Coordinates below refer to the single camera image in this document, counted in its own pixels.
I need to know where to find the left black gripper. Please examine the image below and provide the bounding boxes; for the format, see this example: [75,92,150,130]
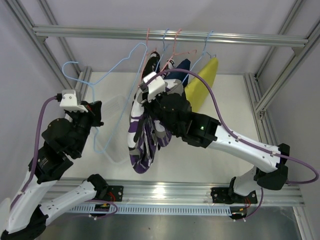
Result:
[66,100,105,155]

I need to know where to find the purple camouflage trousers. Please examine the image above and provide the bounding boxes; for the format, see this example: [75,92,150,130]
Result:
[127,79,188,174]

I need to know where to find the white plastic basket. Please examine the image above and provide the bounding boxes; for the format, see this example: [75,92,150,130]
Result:
[96,95,129,165]

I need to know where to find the black white patterned trousers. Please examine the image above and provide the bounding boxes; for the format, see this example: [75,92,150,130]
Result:
[141,51,160,79]

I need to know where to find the light blue hanger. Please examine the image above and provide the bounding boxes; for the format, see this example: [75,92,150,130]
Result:
[155,28,170,73]
[181,30,214,88]
[61,42,146,155]

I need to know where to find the pink hanger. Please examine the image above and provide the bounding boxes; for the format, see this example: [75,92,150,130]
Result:
[159,28,198,73]
[140,27,150,81]

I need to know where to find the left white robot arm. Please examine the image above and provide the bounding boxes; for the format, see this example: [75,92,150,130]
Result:
[0,101,109,240]

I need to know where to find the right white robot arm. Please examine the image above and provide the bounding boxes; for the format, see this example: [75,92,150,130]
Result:
[142,92,290,204]

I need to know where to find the navy blue trousers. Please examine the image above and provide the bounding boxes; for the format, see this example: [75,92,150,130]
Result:
[174,58,191,88]

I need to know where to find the yellow green trousers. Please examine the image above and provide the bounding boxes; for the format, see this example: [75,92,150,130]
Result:
[184,57,219,113]

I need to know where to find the white black lettered trousers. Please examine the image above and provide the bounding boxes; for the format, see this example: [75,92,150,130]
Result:
[161,59,175,78]

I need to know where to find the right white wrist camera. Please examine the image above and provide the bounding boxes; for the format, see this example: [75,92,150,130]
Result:
[139,71,166,103]

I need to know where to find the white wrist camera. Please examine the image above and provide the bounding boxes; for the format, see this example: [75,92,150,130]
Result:
[59,89,88,113]
[139,71,166,103]

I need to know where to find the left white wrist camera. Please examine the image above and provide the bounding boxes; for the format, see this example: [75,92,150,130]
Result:
[59,89,88,113]

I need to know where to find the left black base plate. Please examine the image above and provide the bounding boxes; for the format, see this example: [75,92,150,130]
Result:
[102,185,124,202]

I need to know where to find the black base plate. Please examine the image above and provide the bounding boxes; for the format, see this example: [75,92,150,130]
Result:
[102,185,124,202]
[210,187,258,205]

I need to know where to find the grey slotted cable duct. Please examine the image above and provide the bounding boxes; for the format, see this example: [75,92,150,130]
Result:
[67,203,232,216]

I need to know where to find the aluminium hanging rail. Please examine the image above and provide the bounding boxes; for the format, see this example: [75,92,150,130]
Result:
[32,25,309,48]

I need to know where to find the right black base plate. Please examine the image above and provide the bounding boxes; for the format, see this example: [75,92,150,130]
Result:
[210,187,258,205]

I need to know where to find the aluminium frame posts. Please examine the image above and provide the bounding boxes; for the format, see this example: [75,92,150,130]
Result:
[0,0,320,186]

